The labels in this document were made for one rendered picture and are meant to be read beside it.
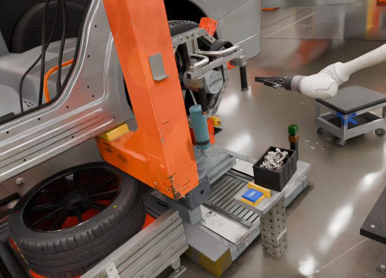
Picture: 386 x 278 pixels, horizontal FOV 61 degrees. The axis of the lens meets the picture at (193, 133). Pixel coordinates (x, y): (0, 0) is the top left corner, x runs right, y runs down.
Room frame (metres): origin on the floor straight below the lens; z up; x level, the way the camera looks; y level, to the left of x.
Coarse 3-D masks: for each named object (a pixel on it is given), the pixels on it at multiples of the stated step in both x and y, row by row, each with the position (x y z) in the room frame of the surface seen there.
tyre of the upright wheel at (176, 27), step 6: (168, 24) 1.91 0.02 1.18; (174, 24) 1.91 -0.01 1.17; (180, 24) 1.93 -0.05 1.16; (186, 24) 1.96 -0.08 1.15; (192, 24) 1.99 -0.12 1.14; (198, 24) 2.02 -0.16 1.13; (174, 30) 1.90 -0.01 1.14; (180, 30) 1.93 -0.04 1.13; (186, 30) 1.95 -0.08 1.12; (126, 90) 1.86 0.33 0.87; (126, 96) 1.86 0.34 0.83; (132, 108) 1.87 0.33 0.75
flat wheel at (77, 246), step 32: (32, 192) 1.53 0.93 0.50; (64, 192) 1.62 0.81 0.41; (96, 192) 1.66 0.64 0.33; (128, 192) 1.36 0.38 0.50; (32, 224) 1.29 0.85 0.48; (96, 224) 1.17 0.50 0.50; (128, 224) 1.25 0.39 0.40; (32, 256) 1.13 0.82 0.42; (64, 256) 1.10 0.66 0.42; (96, 256) 1.13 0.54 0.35
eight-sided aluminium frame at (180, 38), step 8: (184, 32) 1.90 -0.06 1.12; (192, 32) 1.87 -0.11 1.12; (200, 32) 1.91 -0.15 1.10; (176, 40) 1.79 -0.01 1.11; (184, 40) 1.83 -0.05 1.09; (208, 40) 1.94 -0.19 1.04; (176, 48) 1.79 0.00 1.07; (216, 56) 2.04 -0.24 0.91; (224, 64) 2.01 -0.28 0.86; (224, 72) 2.00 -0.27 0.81; (224, 80) 2.01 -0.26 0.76; (224, 88) 1.99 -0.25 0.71; (216, 96) 2.00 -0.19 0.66; (216, 104) 1.93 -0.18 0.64; (216, 112) 1.92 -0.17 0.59
